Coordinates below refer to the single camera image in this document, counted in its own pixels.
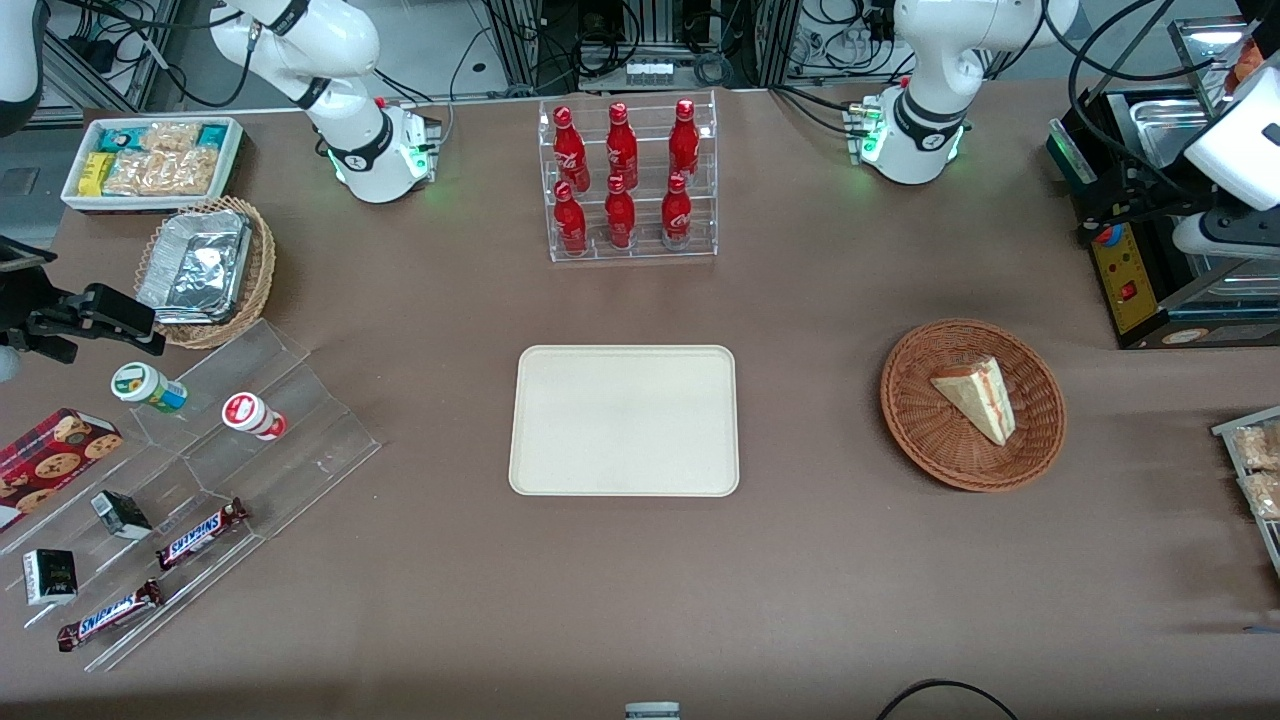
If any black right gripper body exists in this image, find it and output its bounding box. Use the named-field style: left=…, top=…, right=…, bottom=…
left=0, top=266, right=93, bottom=365

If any triangular sandwich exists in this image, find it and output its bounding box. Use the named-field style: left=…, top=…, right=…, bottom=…
left=930, top=356, right=1017, bottom=447

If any aluminium foil tray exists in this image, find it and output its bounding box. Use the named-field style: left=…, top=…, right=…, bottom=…
left=137, top=209, right=253, bottom=326

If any light wicker basket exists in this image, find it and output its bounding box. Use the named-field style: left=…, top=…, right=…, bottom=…
left=135, top=196, right=277, bottom=350

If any grey metal snack tray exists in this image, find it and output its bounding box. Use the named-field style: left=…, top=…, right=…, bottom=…
left=1212, top=405, right=1280, bottom=579

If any brown wicker basket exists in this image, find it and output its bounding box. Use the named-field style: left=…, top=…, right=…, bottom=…
left=880, top=318, right=1067, bottom=493

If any beige plastic tray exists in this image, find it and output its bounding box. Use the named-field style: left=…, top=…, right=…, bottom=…
left=508, top=345, right=740, bottom=498

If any green label yogurt cup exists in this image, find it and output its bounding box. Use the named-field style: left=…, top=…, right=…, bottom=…
left=110, top=362, right=189, bottom=415

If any clear rice cracker pack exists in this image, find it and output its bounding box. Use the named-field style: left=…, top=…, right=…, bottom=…
left=140, top=121, right=203, bottom=157
left=103, top=152, right=161, bottom=198
left=152, top=147, right=222, bottom=198

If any red label yogurt cup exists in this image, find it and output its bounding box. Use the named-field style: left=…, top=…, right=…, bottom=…
left=221, top=392, right=289, bottom=443

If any red cookie box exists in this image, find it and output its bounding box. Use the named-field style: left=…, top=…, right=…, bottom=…
left=0, top=407, right=124, bottom=534

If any black food warmer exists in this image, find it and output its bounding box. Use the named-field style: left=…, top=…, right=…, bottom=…
left=1047, top=15, right=1280, bottom=351

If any white plastic snack bin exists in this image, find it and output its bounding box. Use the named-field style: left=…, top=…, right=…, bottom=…
left=61, top=116, right=245, bottom=215

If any clear acrylic stepped stand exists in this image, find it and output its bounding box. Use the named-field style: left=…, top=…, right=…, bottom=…
left=0, top=318, right=382, bottom=673

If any snickers chocolate bar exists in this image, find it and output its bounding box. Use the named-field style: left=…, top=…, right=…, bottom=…
left=155, top=497, right=250, bottom=572
left=56, top=579, right=166, bottom=653

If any small black white box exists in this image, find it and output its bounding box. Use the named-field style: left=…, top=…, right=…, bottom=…
left=23, top=548, right=80, bottom=608

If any red cola bottle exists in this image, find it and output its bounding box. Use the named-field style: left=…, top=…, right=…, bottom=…
left=661, top=172, right=694, bottom=250
left=669, top=98, right=701, bottom=182
left=553, top=181, right=589, bottom=257
left=604, top=175, right=638, bottom=252
left=606, top=102, right=640, bottom=190
left=553, top=106, right=590, bottom=192

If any clear acrylic bottle rack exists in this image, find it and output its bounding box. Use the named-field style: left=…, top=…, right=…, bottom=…
left=538, top=90, right=719, bottom=264

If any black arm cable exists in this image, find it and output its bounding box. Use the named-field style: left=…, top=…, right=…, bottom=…
left=1040, top=0, right=1219, bottom=219

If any aluminium frame rack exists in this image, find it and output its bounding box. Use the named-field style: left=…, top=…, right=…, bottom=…
left=485, top=0, right=803, bottom=94

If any black floor cable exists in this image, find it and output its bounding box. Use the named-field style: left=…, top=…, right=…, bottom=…
left=877, top=679, right=1019, bottom=720

